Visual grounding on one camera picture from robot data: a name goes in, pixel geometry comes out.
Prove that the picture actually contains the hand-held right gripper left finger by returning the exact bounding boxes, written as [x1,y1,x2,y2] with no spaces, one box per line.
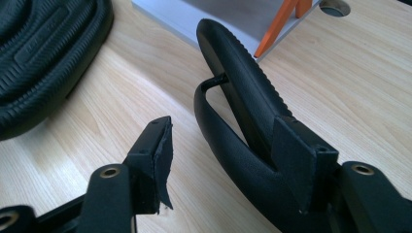
[124,116,175,216]

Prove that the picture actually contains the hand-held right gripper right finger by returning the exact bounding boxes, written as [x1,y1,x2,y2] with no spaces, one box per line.
[270,116,340,216]

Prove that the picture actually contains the black shoe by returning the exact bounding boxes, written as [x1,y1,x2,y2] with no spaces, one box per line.
[0,0,115,142]
[193,17,329,233]

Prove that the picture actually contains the white shoe rack orange posts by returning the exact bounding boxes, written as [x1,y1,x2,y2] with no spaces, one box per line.
[130,0,324,62]

